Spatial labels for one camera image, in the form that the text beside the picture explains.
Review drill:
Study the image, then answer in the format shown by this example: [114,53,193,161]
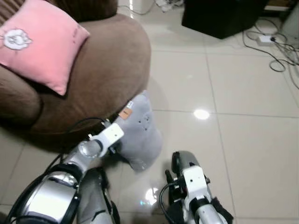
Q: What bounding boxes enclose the black floor cable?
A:
[242,19,299,89]

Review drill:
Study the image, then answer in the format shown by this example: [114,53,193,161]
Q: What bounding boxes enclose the black box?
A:
[181,0,269,39]

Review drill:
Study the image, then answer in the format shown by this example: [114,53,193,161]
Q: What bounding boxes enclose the brown round sofa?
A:
[0,0,151,138]

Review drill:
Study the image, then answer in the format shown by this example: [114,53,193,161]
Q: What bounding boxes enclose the silver left robot leg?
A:
[77,167,120,224]

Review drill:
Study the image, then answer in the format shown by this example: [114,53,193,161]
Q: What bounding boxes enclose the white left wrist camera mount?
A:
[89,122,125,152]

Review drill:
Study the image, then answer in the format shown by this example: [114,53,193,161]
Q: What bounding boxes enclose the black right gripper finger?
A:
[171,151,186,174]
[185,152,202,171]

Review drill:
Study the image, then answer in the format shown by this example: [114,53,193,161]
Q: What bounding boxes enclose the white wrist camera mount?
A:
[181,165,209,199]
[89,122,125,152]

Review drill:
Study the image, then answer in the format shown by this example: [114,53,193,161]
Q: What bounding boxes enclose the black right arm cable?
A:
[159,183,184,213]

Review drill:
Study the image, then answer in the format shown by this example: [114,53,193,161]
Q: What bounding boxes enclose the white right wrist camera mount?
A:
[181,165,209,199]

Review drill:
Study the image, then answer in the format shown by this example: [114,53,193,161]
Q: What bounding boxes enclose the grey bear pillow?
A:
[112,90,163,172]

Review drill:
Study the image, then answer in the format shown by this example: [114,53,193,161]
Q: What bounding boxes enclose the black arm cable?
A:
[61,117,109,154]
[159,183,184,213]

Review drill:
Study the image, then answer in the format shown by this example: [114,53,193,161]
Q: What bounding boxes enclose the pink pillow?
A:
[0,0,90,96]

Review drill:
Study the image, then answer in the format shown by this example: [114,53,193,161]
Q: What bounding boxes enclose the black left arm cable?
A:
[61,117,109,154]

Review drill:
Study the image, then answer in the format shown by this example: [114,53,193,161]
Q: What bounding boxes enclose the white power strip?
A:
[256,34,276,45]

